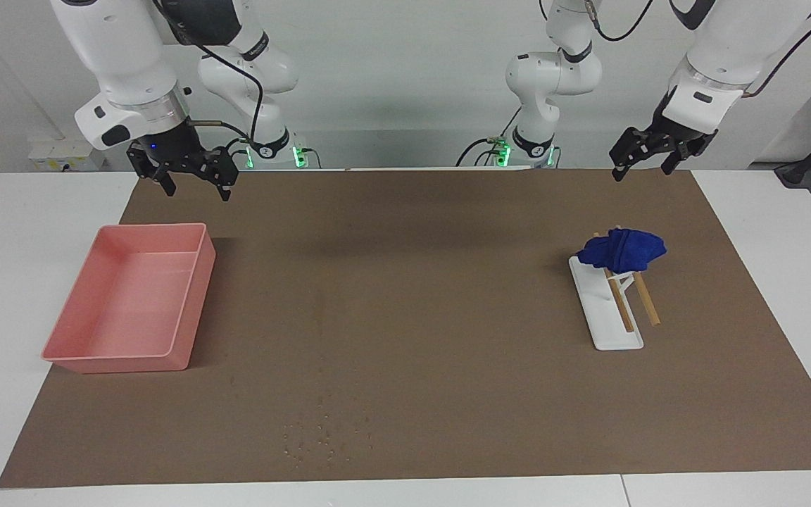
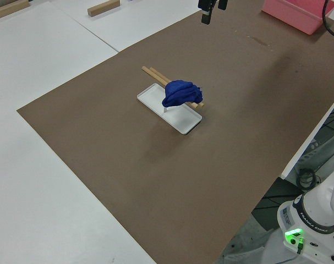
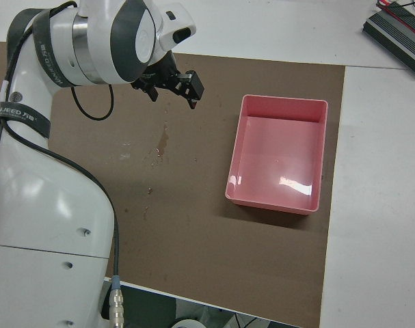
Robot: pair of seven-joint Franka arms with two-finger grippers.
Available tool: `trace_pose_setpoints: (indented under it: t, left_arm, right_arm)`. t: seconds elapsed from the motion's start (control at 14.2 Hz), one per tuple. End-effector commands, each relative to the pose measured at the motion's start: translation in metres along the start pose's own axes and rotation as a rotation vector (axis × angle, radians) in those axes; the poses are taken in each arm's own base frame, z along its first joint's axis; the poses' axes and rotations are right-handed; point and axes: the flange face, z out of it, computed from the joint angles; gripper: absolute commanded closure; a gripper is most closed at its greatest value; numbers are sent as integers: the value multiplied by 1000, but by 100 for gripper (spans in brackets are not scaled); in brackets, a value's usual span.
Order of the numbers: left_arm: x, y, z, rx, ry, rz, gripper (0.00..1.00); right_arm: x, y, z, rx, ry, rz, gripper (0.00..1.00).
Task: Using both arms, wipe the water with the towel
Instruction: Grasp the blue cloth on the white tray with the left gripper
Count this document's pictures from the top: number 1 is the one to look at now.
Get white rack with wooden rods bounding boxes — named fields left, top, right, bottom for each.
left=569, top=229, right=661, bottom=351

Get white wall power outlet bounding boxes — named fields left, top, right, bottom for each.
left=29, top=139, right=106, bottom=172

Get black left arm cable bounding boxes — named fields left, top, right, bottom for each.
left=585, top=0, right=811, bottom=99

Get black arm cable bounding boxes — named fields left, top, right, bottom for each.
left=152, top=0, right=265, bottom=152
left=585, top=0, right=811, bottom=99

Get blue towel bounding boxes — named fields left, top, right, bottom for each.
left=576, top=227, right=667, bottom=274

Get black base cable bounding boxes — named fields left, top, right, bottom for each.
left=456, top=106, right=522, bottom=168

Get pink plastic bin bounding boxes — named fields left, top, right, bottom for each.
left=41, top=223, right=216, bottom=374

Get brown table mat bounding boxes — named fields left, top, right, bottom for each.
left=0, top=168, right=811, bottom=489

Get spilled water drops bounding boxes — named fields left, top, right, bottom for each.
left=282, top=394, right=375, bottom=463

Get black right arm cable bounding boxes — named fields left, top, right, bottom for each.
left=152, top=0, right=265, bottom=152

